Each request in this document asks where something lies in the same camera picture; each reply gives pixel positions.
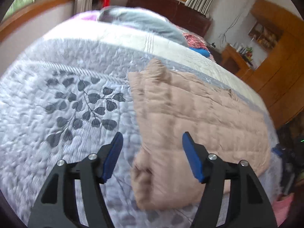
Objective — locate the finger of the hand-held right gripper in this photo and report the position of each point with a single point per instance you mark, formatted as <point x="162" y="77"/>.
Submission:
<point x="277" y="151"/>

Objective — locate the blue cloth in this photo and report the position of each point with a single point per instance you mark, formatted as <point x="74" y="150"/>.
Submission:
<point x="200" y="51"/>

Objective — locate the white bottle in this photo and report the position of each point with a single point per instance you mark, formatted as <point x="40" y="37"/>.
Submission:
<point x="236" y="45"/>

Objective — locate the large wooden framed window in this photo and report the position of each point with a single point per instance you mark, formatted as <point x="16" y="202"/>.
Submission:
<point x="35" y="4"/>

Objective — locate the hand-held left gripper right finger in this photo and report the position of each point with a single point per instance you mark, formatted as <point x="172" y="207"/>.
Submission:
<point x="193" y="158"/>

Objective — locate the grey pillow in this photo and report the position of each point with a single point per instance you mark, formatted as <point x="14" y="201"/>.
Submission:
<point x="147" y="22"/>

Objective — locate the purple bed sheet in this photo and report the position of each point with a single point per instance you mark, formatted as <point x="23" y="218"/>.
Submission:
<point x="84" y="16"/>

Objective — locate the wooden desk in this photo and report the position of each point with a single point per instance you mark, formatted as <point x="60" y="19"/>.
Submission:
<point x="235" y="60"/>

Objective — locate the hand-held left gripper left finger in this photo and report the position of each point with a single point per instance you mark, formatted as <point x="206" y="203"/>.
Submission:
<point x="111" y="156"/>

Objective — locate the grey patterned quilted bedspread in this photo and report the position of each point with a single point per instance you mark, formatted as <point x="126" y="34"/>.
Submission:
<point x="59" y="104"/>

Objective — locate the beige quilted coat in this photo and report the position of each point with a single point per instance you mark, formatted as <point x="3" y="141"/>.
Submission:
<point x="190" y="128"/>

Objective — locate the pink cloth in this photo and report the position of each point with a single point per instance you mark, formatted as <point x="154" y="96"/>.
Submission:
<point x="283" y="210"/>

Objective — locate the dark wooden headboard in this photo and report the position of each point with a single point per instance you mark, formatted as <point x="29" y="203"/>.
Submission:
<point x="175" y="11"/>

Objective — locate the red plaid cloth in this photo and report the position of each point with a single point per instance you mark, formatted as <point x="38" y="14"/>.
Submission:
<point x="196" y="41"/>

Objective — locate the dark nightstand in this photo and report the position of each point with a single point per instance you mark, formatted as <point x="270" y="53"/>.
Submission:
<point x="215" y="53"/>

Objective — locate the wooden wardrobe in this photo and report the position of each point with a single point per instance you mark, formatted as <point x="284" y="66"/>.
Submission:
<point x="282" y="76"/>

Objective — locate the wooden wall shelf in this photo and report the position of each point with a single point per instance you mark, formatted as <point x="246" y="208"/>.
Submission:
<point x="264" y="35"/>

